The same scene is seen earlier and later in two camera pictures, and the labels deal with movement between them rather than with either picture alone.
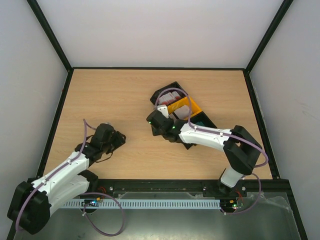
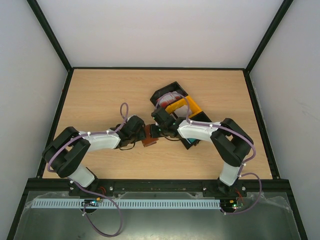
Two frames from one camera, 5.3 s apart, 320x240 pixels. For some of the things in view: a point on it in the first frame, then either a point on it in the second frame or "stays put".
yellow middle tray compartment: (194, 109) stays put
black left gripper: (119, 140) → (142, 135)
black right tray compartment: (200, 117) stays put
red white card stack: (165, 99) stays put
